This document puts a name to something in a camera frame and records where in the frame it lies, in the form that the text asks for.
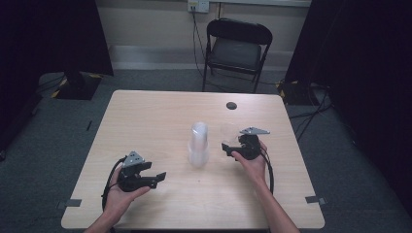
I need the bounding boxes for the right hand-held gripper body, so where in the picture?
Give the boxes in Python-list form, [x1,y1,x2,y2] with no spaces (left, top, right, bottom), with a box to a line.
[237,126,270,161]

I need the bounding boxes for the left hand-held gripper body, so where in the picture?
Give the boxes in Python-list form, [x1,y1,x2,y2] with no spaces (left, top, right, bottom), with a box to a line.
[118,150,147,192]

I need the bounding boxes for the stack of clear plastic cups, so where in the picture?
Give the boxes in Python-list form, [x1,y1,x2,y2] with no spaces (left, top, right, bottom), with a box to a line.
[188,121,210,170]

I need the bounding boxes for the person's right hand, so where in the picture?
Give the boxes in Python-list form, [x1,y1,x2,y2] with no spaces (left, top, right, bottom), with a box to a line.
[231,144,268,187]

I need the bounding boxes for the person's left hand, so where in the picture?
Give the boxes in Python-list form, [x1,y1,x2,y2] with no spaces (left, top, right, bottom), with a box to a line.
[104,177,152,219]

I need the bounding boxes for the grey tape strip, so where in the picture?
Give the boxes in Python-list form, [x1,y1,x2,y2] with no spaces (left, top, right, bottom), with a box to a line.
[304,195,327,206]
[55,198,83,210]

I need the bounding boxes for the black stand base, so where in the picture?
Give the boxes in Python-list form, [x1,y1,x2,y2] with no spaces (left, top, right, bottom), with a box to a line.
[277,79,313,107]
[51,71,103,101]

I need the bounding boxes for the black folding chair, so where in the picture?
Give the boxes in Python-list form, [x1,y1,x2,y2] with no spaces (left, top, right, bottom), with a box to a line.
[201,17,274,94]

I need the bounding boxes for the dark curtain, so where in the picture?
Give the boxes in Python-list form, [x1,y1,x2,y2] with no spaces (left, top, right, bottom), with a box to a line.
[284,0,412,216]
[0,0,115,156]

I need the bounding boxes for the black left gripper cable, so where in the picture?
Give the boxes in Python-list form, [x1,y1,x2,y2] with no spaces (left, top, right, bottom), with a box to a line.
[101,156,128,212]

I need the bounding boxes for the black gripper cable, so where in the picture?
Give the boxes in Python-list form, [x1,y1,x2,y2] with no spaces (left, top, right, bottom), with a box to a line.
[101,156,128,212]
[259,148,275,196]

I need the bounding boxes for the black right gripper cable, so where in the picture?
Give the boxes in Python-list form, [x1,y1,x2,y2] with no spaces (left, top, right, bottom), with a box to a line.
[259,148,275,196]

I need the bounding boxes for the black floor cables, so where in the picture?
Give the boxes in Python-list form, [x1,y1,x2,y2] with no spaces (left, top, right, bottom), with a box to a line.
[287,82,334,144]

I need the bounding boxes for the black wall socket cable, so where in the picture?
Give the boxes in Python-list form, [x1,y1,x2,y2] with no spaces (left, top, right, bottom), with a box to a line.
[191,11,209,81]

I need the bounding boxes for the white wall socket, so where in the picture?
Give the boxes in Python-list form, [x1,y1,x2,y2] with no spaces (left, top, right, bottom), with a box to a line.
[187,0,211,15]

